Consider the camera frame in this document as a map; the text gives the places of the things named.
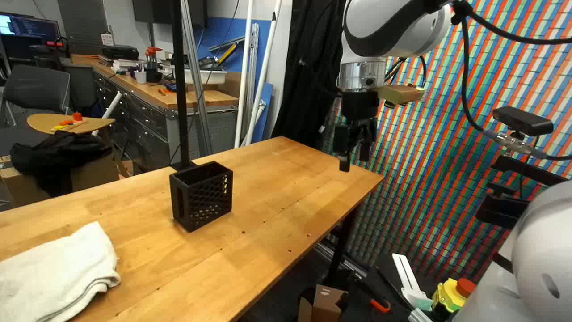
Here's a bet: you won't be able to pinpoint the black vertical pole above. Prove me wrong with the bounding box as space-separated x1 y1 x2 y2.
169 0 196 172

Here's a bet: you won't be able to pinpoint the wooden workbench with drawers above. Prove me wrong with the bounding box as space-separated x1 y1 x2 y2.
91 61 239 168

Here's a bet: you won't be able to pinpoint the blue board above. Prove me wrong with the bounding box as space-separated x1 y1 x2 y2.
194 16 275 145

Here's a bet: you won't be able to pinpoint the brown cardboard box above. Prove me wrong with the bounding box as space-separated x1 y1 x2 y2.
296 283 350 322

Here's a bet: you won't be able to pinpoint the round wooden stool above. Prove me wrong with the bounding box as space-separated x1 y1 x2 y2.
24 111 116 136

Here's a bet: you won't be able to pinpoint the black curtain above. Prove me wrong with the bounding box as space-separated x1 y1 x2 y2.
271 0 346 150

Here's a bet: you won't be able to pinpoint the orange handled clamp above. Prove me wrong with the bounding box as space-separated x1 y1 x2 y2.
355 279 394 317

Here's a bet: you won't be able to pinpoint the white towel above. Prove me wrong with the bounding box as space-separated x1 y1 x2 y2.
0 220 123 322

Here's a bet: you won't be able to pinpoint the silver metal pole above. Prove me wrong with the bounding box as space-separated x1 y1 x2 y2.
178 0 214 157

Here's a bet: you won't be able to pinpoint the black case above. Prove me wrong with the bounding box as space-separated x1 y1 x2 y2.
100 45 141 61

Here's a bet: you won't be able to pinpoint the white tray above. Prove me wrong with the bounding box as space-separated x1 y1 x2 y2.
182 68 228 86

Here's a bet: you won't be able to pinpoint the black spray bottle red trigger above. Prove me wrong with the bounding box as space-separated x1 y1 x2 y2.
142 45 164 84

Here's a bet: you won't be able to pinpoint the black camera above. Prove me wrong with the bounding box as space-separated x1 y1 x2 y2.
491 106 555 138

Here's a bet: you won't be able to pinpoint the yellow red emergency stop button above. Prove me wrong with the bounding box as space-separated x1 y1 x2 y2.
430 275 478 315

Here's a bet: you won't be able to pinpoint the orange objects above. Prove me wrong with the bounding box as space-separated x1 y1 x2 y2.
57 111 85 129

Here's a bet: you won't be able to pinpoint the black perforated basket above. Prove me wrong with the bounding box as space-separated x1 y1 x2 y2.
167 159 235 234

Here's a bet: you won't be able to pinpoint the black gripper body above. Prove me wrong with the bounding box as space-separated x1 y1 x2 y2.
339 88 380 129

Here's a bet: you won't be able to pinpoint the dark office chair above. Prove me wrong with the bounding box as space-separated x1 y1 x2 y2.
0 63 71 157

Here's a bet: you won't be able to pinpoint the black camera stand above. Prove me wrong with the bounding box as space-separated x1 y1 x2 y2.
473 154 570 229

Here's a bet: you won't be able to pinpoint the black bag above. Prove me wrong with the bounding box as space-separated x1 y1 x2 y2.
8 131 114 195

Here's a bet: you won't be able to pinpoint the colourful striped backdrop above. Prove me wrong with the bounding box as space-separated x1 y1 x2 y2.
323 0 572 288

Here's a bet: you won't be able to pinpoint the white plastic rail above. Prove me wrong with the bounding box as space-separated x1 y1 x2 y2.
389 252 434 322

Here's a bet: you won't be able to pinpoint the lit computer monitor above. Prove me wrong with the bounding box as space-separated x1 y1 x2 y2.
0 12 60 43

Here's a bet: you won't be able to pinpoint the black metal table frame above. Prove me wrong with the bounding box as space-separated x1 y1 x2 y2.
323 204 366 292

